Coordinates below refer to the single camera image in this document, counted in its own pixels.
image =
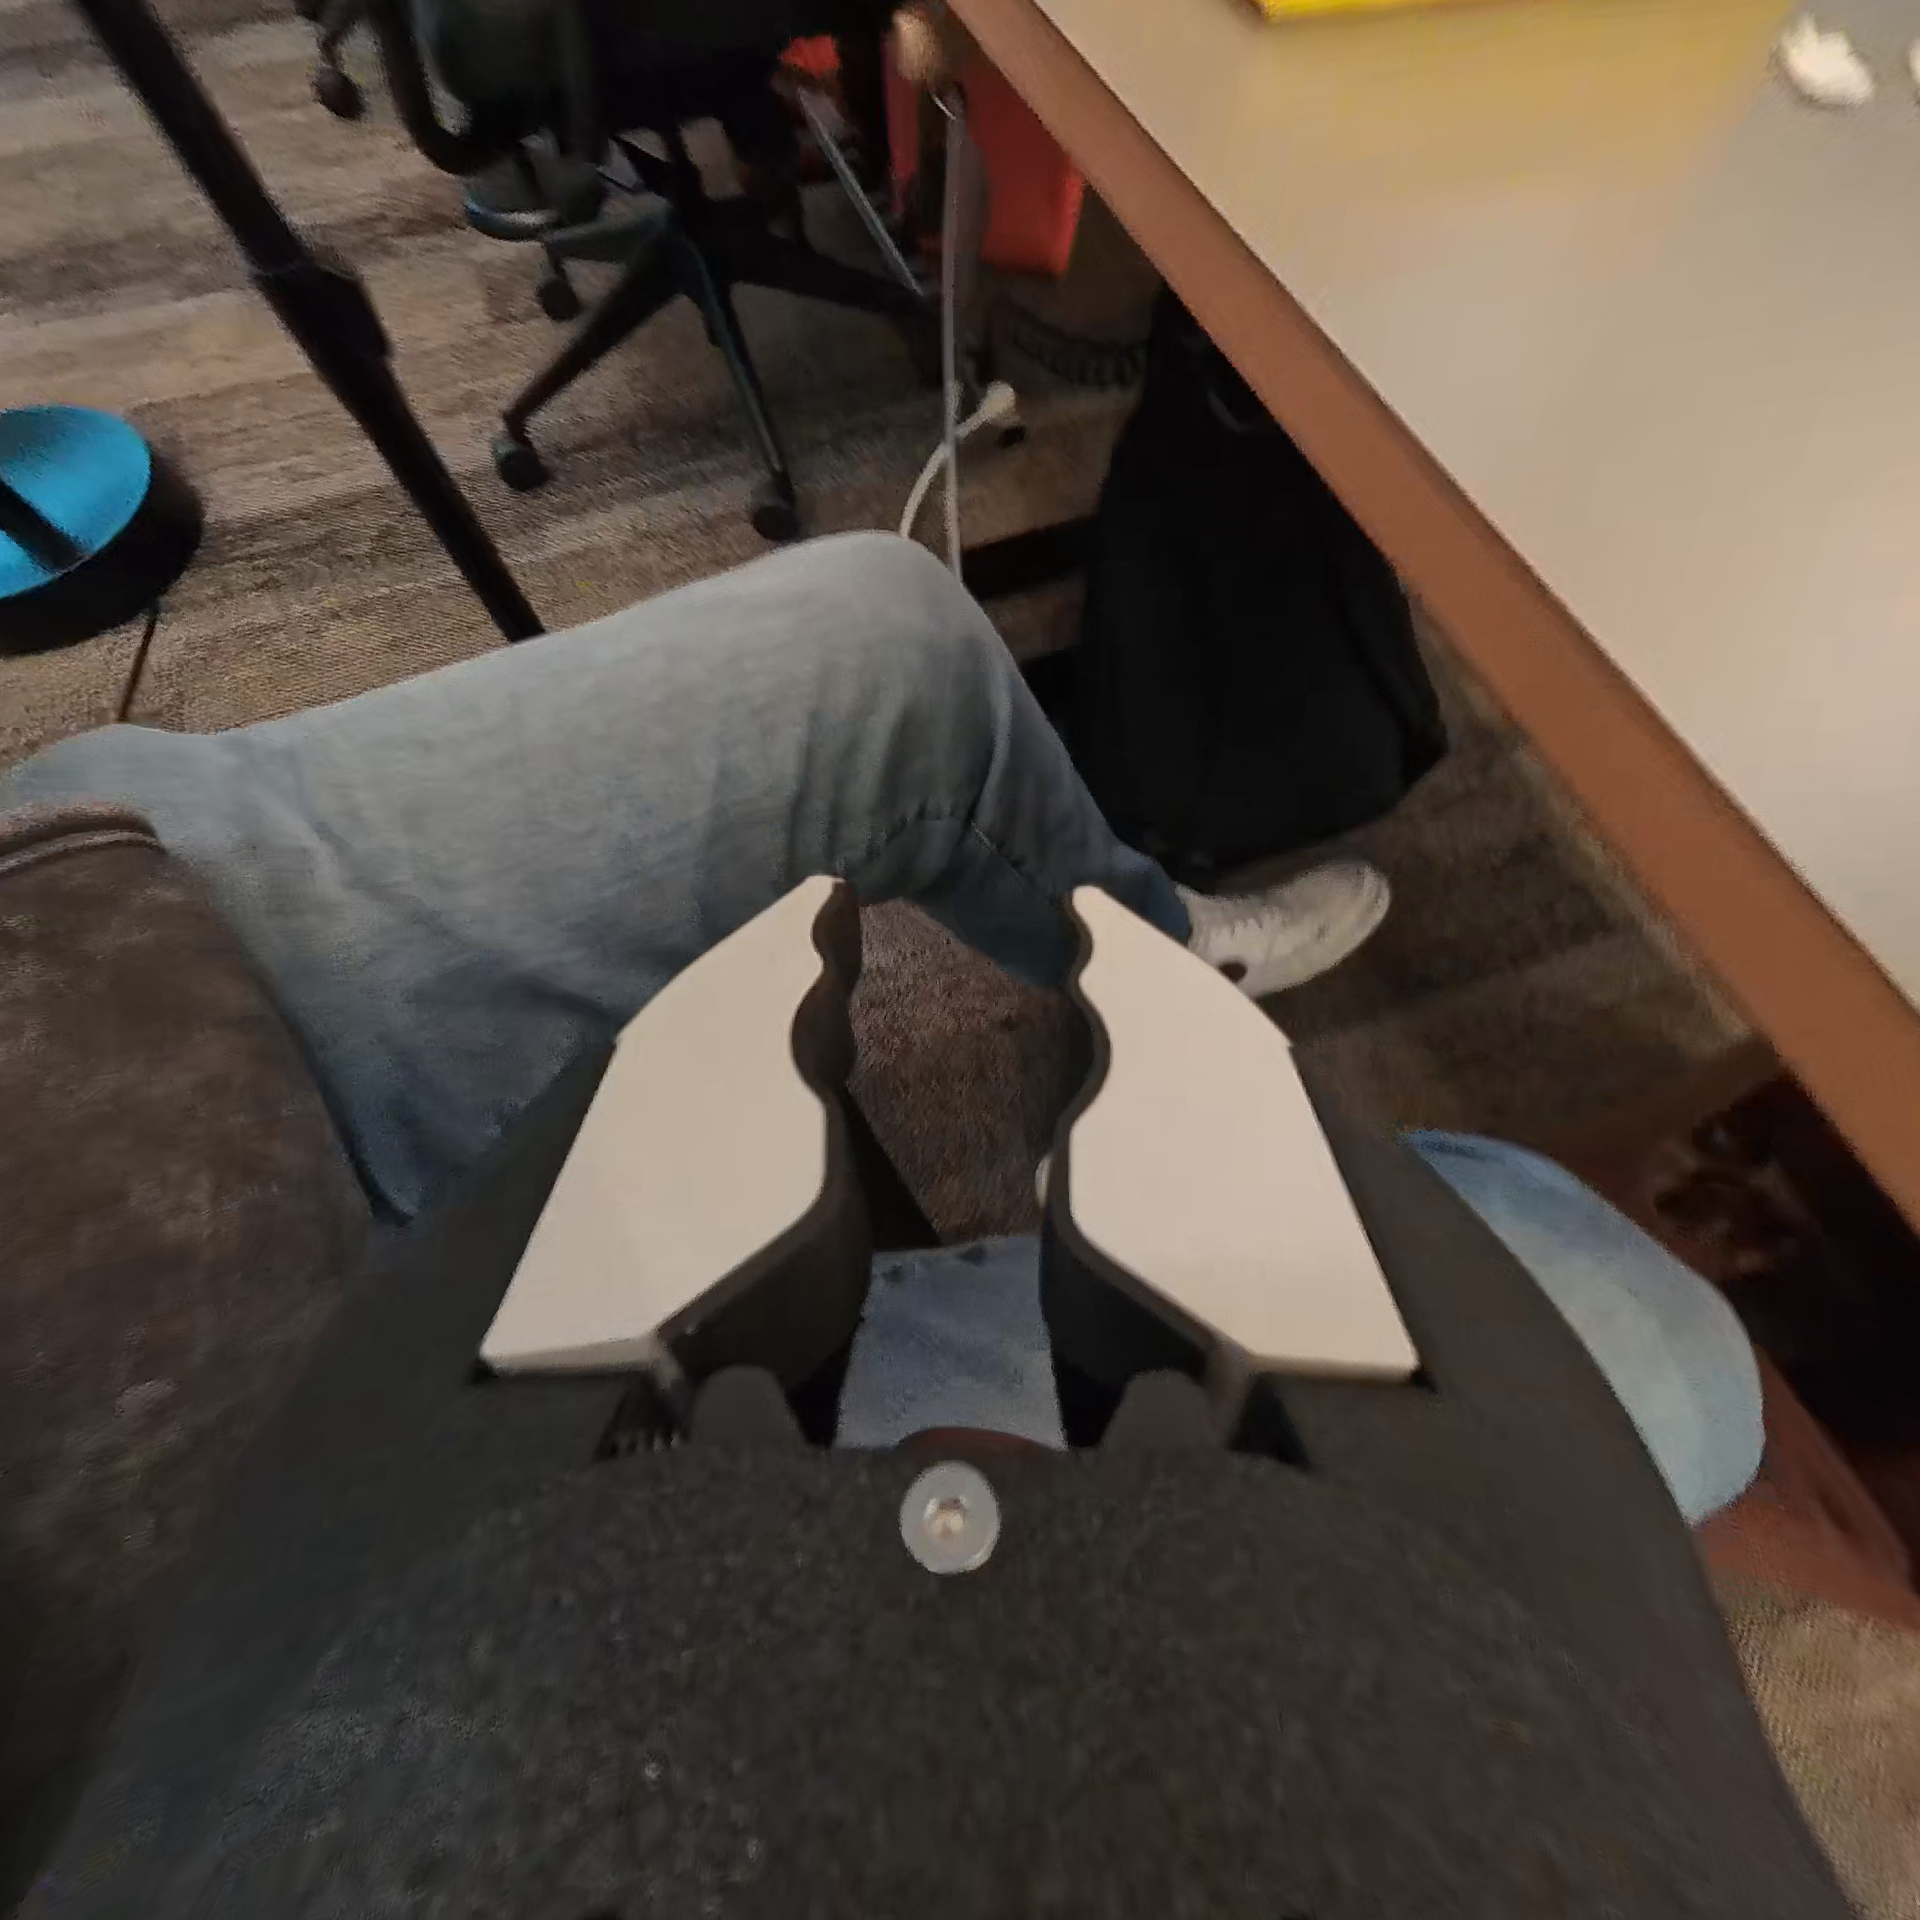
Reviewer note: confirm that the black stand pole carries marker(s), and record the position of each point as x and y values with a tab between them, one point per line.
346	331

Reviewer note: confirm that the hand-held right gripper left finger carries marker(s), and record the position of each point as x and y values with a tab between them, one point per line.
675	1185

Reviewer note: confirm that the blue round stand base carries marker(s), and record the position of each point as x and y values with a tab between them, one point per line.
74	480

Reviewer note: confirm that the black backpack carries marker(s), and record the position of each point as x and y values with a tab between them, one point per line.
1244	601

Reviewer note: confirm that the yellow plastic bin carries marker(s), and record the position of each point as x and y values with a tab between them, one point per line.
1350	9

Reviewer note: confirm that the person's white shoe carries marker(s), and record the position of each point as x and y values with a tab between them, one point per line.
1307	916

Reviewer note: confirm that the red orange bag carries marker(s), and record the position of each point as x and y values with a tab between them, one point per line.
1020	182

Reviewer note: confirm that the person's jeans leg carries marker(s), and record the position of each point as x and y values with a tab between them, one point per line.
1621	1306
527	781

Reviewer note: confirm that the dark office chair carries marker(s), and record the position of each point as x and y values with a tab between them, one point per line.
705	270

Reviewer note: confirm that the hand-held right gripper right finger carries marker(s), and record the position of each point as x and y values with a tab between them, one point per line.
1229	1185

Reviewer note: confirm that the white puzzle piece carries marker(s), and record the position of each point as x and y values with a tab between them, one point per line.
1823	61

